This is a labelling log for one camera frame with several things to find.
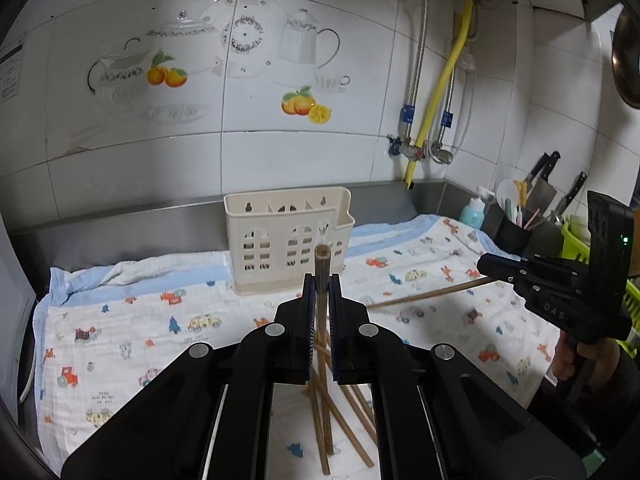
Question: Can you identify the braided metal hose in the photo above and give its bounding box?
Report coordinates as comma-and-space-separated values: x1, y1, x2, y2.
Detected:
400, 0, 432, 147
439, 60, 457, 147

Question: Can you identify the metal water valve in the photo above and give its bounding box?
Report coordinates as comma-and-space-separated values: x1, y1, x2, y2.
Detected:
429, 141, 457, 165
387, 134, 427, 162

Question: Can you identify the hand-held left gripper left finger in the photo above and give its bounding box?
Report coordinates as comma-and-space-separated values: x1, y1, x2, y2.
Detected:
60, 274, 317, 480

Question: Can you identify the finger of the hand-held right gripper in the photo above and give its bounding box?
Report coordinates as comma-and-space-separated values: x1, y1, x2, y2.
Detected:
476, 253, 527, 282

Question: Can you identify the white microwave oven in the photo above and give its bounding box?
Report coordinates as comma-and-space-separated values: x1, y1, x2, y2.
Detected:
0, 209, 38, 403

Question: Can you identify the yellow gas hose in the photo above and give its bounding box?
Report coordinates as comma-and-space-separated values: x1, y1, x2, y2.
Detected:
406, 0, 475, 185

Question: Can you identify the black handled knife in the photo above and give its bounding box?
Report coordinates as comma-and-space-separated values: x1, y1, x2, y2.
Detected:
554, 172, 589, 217

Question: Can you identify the tableware fruit wall decal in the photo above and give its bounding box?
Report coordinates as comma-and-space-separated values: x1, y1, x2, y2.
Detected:
87, 0, 353, 126

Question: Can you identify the printed white blue cloth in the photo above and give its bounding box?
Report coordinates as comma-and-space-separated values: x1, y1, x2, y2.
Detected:
34, 214, 563, 471

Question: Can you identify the green plastic rack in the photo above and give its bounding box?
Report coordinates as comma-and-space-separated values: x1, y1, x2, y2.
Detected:
559, 219, 640, 348

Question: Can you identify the beige plastic utensil holder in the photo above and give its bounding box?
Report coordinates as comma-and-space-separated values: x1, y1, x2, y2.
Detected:
223, 186, 357, 296

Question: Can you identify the person's right hand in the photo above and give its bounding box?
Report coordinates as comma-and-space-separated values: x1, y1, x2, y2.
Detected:
551, 332, 621, 387

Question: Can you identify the black utensil container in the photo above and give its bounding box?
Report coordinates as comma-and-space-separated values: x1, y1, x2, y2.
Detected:
494, 204, 534, 254

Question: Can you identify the dark frying pan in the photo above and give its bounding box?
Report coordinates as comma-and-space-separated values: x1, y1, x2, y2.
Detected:
611, 6, 640, 112

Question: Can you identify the thin white hose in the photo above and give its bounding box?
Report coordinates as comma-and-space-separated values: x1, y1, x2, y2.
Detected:
457, 74, 477, 153

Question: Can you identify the black handled cleaver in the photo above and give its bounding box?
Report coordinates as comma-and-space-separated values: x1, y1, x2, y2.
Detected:
522, 151, 562, 212

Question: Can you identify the white wall label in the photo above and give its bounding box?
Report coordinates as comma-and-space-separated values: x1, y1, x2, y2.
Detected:
0, 39, 27, 105

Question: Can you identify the white spatula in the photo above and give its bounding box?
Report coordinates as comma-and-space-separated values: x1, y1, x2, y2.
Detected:
496, 178, 517, 208

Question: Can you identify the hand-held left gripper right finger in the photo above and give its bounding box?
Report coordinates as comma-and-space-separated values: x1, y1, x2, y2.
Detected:
327, 274, 587, 480

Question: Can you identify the teal pump bottle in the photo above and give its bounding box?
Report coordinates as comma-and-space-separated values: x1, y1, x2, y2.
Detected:
459, 186, 489, 229

